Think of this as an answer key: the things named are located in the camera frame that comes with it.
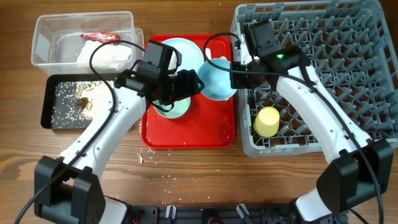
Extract green bowl with leftovers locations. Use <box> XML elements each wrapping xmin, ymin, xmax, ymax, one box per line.
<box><xmin>153</xmin><ymin>98</ymin><xmax>191</xmax><ymax>119</ymax></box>

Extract grey dishwasher rack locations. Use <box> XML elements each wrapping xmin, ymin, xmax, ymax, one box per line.
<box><xmin>231</xmin><ymin>1</ymin><xmax>397</xmax><ymax>157</ymax></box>

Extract clear plastic bin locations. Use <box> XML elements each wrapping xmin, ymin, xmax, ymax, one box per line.
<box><xmin>31</xmin><ymin>11</ymin><xmax>144</xmax><ymax>75</ymax></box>

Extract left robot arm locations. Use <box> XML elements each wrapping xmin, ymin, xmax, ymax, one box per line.
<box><xmin>16</xmin><ymin>40</ymin><xmax>205</xmax><ymax>223</ymax></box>

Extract food leftovers in tray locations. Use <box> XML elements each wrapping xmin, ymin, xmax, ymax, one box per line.
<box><xmin>52</xmin><ymin>81</ymin><xmax>112</xmax><ymax>123</ymax></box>

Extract red serving tray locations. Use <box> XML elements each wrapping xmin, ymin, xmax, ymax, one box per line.
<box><xmin>141</xmin><ymin>34</ymin><xmax>236</xmax><ymax>149</ymax></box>

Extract white plastic fork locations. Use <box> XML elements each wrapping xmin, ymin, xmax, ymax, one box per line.
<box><xmin>204</xmin><ymin>48</ymin><xmax>212</xmax><ymax>61</ymax></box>

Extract light blue plate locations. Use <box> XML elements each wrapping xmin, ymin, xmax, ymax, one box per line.
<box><xmin>162</xmin><ymin>37</ymin><xmax>204</xmax><ymax>72</ymax></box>

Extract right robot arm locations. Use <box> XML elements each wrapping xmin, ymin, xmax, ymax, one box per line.
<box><xmin>231</xmin><ymin>21</ymin><xmax>393</xmax><ymax>223</ymax></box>

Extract red ketchup sachet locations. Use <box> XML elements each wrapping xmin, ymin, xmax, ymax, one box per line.
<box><xmin>80</xmin><ymin>31</ymin><xmax>121</xmax><ymax>45</ymax></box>

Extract black plastic tray bin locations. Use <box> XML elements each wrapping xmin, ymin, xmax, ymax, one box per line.
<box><xmin>40</xmin><ymin>74</ymin><xmax>111</xmax><ymax>129</ymax></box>

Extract white napkin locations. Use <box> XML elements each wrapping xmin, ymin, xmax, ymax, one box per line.
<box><xmin>76</xmin><ymin>40</ymin><xmax>131</xmax><ymax>63</ymax></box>

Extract yellow plastic cup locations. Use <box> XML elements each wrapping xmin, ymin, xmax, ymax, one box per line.
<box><xmin>254</xmin><ymin>106</ymin><xmax>280</xmax><ymax>138</ymax></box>

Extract light blue bowl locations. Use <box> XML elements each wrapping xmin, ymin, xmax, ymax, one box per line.
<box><xmin>197</xmin><ymin>62</ymin><xmax>237</xmax><ymax>101</ymax></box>

